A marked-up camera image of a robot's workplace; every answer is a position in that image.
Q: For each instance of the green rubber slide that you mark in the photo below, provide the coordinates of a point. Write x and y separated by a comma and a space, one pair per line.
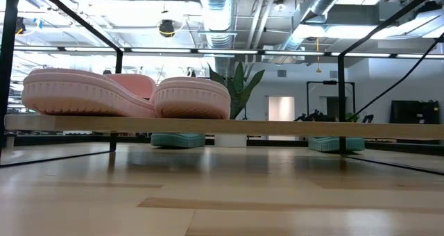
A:
177, 140
329, 144

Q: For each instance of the pink rubber slide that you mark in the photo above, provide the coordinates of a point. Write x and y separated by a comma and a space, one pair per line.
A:
190, 99
79, 93

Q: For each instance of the black cabinet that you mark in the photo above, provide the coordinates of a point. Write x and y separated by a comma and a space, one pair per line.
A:
414, 112

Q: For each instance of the background black robot arms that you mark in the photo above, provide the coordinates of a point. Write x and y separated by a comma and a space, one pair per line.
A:
315, 117

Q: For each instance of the small background plant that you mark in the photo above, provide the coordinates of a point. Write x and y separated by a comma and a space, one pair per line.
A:
352, 117

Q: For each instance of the black metal stand frame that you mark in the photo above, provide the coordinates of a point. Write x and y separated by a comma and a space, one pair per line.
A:
329, 82

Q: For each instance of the black-framed wooden shelf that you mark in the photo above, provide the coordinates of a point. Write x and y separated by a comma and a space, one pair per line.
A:
243, 126

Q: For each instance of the green plant in white pot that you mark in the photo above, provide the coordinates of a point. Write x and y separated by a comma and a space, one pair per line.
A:
239, 90

